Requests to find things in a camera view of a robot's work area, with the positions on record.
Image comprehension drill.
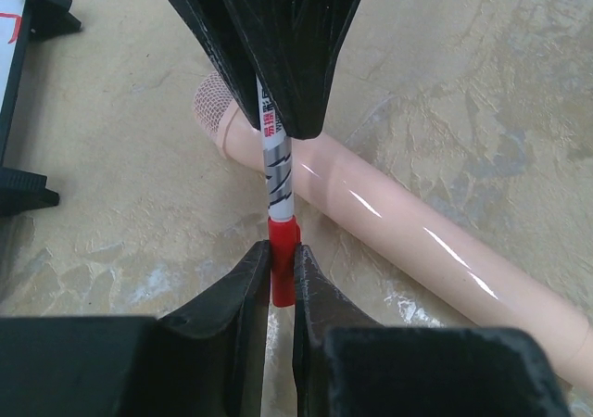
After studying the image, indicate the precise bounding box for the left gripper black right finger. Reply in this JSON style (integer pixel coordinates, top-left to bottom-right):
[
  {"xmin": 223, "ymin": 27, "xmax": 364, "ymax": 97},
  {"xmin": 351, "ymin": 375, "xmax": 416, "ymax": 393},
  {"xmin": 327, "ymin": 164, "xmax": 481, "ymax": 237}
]
[{"xmin": 293, "ymin": 245, "xmax": 569, "ymax": 416}]

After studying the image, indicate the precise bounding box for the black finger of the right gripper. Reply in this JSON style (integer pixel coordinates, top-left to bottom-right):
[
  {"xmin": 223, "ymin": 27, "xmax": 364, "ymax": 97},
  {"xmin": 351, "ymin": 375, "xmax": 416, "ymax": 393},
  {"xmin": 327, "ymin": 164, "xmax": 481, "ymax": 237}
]
[
  {"xmin": 168, "ymin": 0, "xmax": 260, "ymax": 130},
  {"xmin": 223, "ymin": 0, "xmax": 360, "ymax": 140}
]

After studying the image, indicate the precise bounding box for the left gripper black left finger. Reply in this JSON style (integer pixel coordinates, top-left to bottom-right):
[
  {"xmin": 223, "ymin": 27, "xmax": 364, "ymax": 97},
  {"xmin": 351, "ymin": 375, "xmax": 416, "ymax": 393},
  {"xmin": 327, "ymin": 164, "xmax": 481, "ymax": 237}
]
[{"xmin": 1, "ymin": 241, "xmax": 271, "ymax": 416}]

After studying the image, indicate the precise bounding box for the red capped whiteboard marker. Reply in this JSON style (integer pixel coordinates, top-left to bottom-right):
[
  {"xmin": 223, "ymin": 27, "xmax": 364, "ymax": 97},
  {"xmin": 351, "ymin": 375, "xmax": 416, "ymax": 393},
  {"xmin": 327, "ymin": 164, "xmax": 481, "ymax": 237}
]
[{"xmin": 256, "ymin": 78, "xmax": 295, "ymax": 222}]

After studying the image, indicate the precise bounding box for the red marker cap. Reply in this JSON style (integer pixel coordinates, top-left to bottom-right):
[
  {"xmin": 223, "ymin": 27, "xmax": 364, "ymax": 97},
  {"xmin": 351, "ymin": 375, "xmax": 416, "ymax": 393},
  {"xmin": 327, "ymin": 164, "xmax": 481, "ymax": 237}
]
[{"xmin": 268, "ymin": 216, "xmax": 301, "ymax": 308}]

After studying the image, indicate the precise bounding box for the white whiteboard black frame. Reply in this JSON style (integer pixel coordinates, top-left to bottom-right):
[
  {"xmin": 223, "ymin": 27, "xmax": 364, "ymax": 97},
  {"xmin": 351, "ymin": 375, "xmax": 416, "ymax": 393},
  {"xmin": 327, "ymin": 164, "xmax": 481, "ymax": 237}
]
[{"xmin": 1, "ymin": 0, "xmax": 27, "ymax": 161}]

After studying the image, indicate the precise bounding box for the pink toy microphone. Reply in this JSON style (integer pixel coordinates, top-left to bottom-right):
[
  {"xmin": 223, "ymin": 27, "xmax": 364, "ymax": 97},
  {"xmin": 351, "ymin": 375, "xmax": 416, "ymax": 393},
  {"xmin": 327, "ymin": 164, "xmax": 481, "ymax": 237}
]
[{"xmin": 194, "ymin": 73, "xmax": 592, "ymax": 389}]

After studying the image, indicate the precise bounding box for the wire whiteboard stand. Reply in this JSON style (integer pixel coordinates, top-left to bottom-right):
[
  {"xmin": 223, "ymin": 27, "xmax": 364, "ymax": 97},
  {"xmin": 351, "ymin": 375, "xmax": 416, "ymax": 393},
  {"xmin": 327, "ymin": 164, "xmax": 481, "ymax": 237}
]
[{"xmin": 1, "ymin": 0, "xmax": 82, "ymax": 218}]

